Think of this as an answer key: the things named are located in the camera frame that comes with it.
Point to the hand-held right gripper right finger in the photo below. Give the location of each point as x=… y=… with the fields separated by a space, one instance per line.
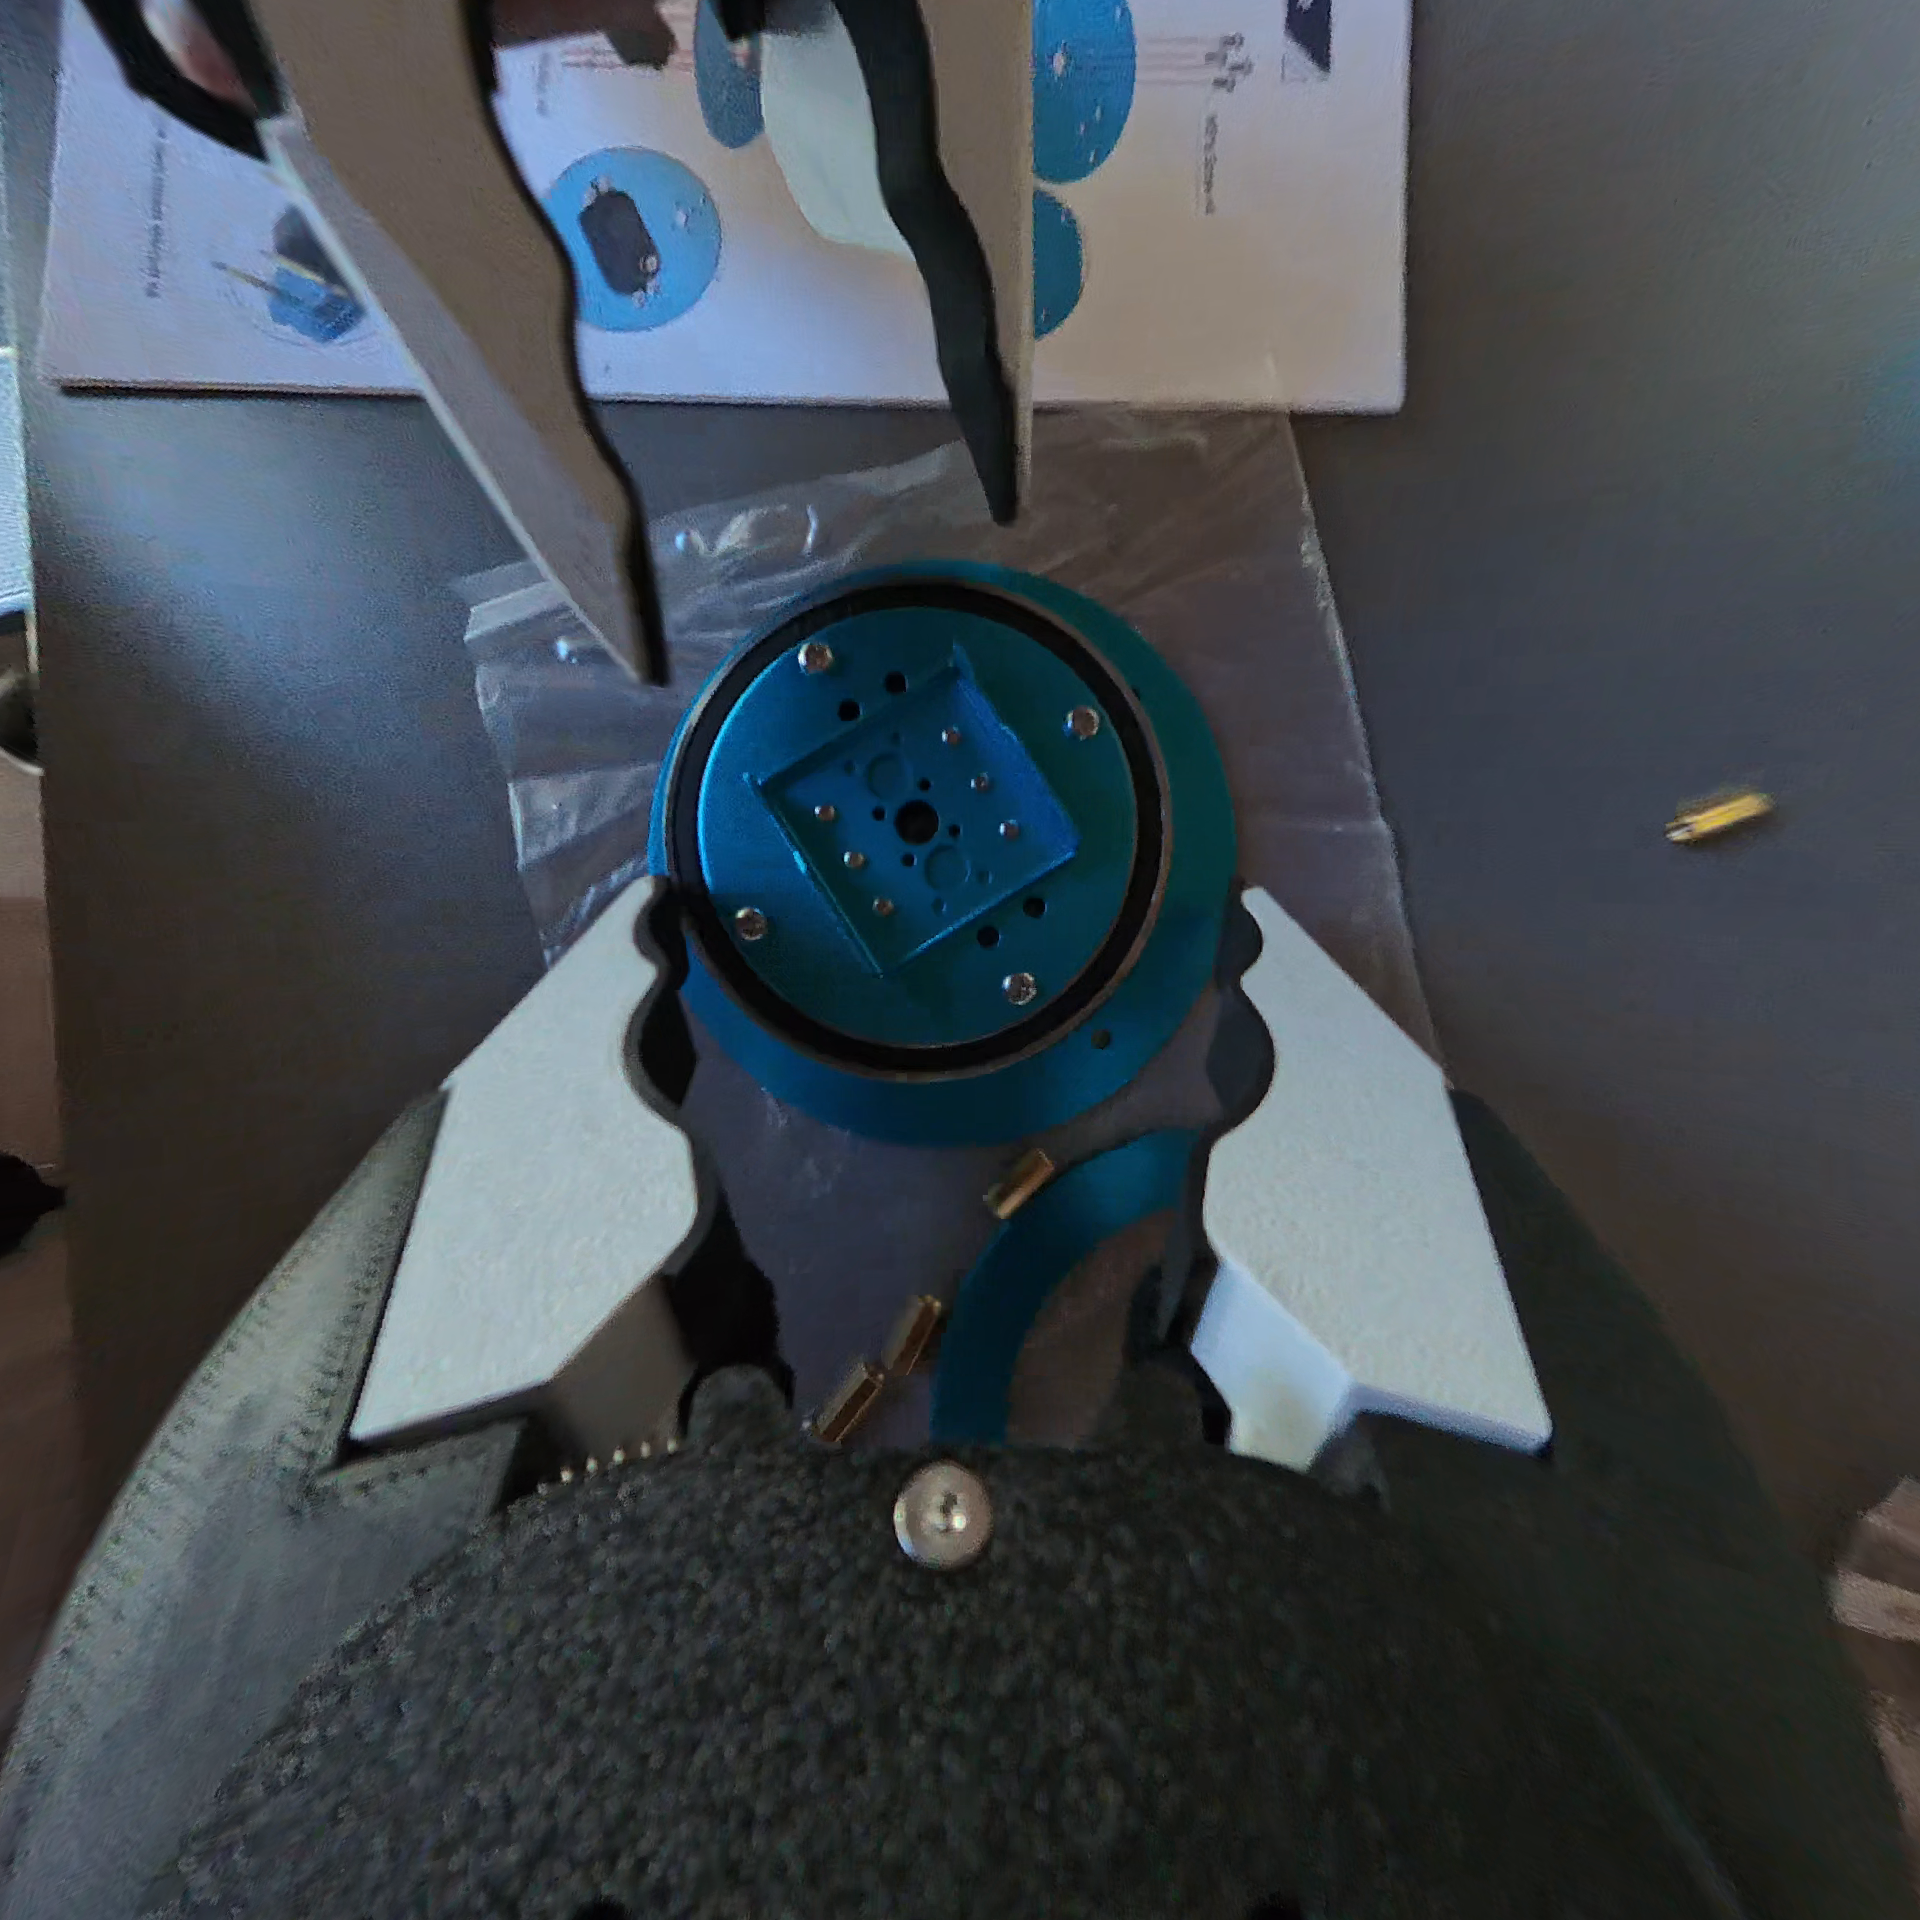
x=1350 y=1201

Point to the brass hex standoff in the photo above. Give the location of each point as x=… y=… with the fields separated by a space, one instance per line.
x=1018 y=1183
x=850 y=1401
x=1718 y=819
x=914 y=1334

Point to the grey desk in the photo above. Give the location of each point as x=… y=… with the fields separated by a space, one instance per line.
x=1651 y=600

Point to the clear plastic bag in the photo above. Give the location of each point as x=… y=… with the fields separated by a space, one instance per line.
x=1277 y=630

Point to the assembly guide sheet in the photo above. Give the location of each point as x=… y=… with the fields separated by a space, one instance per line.
x=1200 y=301

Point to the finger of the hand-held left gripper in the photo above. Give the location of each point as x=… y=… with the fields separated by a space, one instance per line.
x=436 y=271
x=1014 y=225

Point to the blue turntable bearing assembly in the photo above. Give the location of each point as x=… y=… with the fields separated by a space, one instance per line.
x=916 y=809

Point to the person's left hand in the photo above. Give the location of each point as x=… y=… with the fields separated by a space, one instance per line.
x=202 y=41

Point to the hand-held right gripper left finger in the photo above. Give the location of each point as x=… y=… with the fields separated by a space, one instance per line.
x=524 y=1201

